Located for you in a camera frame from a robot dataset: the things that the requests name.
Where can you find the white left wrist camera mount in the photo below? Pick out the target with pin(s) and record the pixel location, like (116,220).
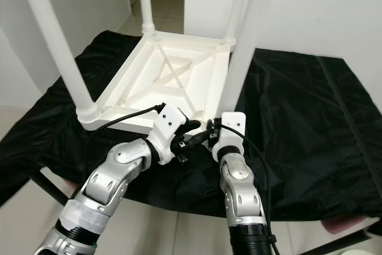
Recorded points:
(167,122)

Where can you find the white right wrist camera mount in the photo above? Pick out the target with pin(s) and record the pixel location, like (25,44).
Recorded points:
(233,128)

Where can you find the black cloth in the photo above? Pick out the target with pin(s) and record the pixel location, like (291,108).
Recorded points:
(322,147)

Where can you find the white plastic tabletop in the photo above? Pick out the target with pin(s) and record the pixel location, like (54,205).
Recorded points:
(155,82)

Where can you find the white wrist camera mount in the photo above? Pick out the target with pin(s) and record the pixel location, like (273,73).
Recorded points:
(233,128)
(167,122)

